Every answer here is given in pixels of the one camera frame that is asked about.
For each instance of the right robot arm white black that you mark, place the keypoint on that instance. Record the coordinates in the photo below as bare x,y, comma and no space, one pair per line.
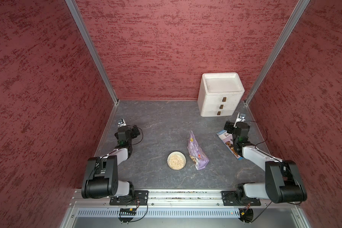
283,183

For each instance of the aluminium corner post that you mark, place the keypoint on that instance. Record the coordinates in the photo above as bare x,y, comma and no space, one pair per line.
282,39
75,12

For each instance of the right aluminium corner post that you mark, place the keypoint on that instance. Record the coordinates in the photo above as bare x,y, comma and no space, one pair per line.
282,39

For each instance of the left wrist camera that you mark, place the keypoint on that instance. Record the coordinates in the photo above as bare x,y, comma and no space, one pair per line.
121,123

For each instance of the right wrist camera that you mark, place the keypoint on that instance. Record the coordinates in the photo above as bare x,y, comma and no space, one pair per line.
241,117

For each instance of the white green patterned bowl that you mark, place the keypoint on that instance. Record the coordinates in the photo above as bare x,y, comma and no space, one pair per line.
176,160

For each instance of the purple oats bag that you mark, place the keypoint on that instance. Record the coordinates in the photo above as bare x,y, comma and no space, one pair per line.
197,155

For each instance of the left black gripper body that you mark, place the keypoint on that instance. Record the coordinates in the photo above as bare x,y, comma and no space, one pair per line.
134,134

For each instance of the dog picture booklet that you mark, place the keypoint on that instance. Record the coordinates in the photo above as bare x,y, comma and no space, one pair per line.
227,139

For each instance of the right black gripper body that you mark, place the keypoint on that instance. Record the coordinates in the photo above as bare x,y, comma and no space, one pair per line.
230,128

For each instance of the white three-drawer storage box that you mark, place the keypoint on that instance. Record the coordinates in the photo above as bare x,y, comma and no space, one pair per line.
219,94

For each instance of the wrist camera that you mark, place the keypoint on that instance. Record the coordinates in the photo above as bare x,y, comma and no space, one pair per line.
121,123
241,117

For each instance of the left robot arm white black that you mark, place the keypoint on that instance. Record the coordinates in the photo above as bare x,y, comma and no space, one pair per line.
101,175

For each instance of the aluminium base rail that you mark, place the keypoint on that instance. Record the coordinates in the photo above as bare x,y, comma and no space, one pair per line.
180,208

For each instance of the left aluminium corner post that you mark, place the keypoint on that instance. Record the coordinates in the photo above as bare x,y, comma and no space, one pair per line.
75,12

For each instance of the oats in bowl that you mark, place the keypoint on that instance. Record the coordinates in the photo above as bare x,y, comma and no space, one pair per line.
176,160

